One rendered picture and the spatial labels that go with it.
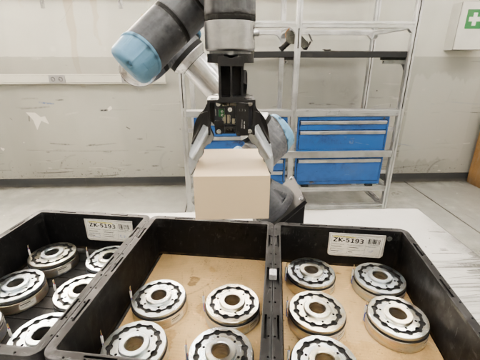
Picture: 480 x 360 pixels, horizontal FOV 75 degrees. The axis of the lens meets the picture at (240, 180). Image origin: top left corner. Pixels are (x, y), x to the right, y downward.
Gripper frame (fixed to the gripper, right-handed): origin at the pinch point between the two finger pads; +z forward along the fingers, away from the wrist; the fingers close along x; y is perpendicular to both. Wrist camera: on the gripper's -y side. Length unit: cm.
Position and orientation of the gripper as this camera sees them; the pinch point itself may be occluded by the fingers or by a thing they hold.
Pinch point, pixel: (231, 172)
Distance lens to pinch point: 56.7
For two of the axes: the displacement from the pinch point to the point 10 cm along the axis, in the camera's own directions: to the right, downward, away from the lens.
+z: 0.0, 9.3, 3.6
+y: 0.4, 3.6, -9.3
